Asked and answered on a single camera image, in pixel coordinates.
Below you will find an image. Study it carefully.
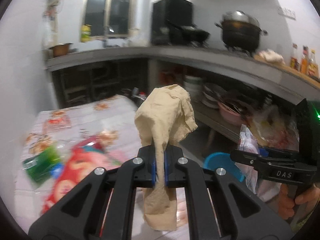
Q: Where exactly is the green plastic bottle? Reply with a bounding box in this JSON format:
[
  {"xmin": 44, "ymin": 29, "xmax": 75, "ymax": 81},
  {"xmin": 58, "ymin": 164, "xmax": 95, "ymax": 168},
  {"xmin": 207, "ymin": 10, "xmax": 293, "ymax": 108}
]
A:
[{"xmin": 22, "ymin": 145, "xmax": 63, "ymax": 187}]

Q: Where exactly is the window with wooden frame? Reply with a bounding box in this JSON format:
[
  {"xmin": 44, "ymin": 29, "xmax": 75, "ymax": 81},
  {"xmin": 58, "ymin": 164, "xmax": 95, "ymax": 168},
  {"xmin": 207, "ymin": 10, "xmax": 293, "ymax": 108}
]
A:
[{"xmin": 82, "ymin": 0, "xmax": 135, "ymax": 40}]

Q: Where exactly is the yellow seasoning bottle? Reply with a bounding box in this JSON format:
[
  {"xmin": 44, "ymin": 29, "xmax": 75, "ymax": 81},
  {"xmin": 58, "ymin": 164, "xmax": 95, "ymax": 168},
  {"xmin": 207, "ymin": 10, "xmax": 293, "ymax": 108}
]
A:
[{"xmin": 307, "ymin": 49, "xmax": 319, "ymax": 78}]

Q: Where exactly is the person's right hand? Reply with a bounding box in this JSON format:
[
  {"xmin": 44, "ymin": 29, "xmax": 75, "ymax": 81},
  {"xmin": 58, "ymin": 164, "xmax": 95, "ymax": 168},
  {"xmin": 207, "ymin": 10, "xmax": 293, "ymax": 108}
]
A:
[{"xmin": 278, "ymin": 184, "xmax": 319, "ymax": 220}]

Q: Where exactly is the clear plastic bag of trash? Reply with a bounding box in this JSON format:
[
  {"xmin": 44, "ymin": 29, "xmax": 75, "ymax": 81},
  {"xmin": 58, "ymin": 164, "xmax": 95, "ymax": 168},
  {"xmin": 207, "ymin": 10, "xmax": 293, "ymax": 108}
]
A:
[{"xmin": 235, "ymin": 105, "xmax": 299, "ymax": 202}]

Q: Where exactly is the red snack package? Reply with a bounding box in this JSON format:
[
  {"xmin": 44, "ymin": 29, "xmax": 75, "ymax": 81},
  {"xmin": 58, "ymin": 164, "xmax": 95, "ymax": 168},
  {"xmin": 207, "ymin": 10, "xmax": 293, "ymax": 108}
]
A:
[{"xmin": 41, "ymin": 135, "xmax": 124, "ymax": 214}]

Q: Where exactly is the blue plastic trash basket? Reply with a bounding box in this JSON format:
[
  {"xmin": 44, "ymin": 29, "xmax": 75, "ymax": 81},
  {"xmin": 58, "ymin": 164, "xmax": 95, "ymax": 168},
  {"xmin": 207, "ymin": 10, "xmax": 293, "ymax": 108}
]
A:
[{"xmin": 203, "ymin": 152, "xmax": 245, "ymax": 182}]

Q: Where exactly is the black wok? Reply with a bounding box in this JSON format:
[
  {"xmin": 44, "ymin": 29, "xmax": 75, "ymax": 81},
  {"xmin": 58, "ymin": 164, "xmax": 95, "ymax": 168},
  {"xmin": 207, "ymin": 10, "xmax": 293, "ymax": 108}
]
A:
[{"xmin": 167, "ymin": 20, "xmax": 210, "ymax": 47}]

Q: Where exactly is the concrete kitchen counter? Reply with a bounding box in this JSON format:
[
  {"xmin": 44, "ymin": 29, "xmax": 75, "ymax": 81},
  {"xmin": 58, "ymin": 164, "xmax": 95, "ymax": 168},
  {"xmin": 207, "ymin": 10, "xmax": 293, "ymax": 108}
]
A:
[{"xmin": 45, "ymin": 46, "xmax": 319, "ymax": 104}]

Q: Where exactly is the beige paper napkin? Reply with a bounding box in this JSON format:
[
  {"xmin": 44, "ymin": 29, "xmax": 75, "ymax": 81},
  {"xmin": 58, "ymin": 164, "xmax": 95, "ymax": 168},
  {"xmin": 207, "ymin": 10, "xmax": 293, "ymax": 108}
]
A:
[{"xmin": 135, "ymin": 85, "xmax": 197, "ymax": 231}]

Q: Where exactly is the copper coloured pot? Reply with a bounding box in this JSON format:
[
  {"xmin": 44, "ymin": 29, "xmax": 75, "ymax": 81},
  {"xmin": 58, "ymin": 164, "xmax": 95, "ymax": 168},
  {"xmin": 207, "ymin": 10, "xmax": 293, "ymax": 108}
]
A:
[{"xmin": 49, "ymin": 43, "xmax": 72, "ymax": 57}]

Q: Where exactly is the yellow bottle on windowsill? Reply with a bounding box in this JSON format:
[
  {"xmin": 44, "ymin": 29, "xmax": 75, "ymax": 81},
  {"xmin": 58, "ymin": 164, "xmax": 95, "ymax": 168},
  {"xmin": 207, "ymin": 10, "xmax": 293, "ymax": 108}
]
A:
[{"xmin": 80, "ymin": 24, "xmax": 91, "ymax": 43}]

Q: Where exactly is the stack of white plates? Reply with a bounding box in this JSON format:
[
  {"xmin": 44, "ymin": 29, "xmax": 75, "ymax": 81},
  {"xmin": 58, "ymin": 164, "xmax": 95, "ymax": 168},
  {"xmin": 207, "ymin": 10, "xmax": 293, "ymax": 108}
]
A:
[{"xmin": 201, "ymin": 83, "xmax": 227, "ymax": 109}]

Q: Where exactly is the pink plastic basin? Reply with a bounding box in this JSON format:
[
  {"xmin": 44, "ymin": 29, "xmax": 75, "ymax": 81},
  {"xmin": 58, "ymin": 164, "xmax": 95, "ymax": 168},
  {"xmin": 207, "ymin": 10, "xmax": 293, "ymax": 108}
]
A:
[{"xmin": 218, "ymin": 102, "xmax": 245, "ymax": 127}]

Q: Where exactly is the orange sauce bottle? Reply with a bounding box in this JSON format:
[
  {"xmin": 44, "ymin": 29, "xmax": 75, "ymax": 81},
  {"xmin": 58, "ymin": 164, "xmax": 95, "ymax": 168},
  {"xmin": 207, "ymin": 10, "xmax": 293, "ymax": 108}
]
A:
[{"xmin": 300, "ymin": 46, "xmax": 309, "ymax": 74}]

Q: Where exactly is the floral tablecloth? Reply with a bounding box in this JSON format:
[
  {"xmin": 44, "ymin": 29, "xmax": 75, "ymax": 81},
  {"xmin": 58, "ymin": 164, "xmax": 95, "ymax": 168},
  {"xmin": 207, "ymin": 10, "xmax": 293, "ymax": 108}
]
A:
[{"xmin": 14, "ymin": 95, "xmax": 141, "ymax": 231}]

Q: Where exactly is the large black stock pot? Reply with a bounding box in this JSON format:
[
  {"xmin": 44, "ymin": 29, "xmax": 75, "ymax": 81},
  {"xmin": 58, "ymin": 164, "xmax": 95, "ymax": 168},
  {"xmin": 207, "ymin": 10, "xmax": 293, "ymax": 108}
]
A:
[{"xmin": 215, "ymin": 10, "xmax": 268, "ymax": 57}]

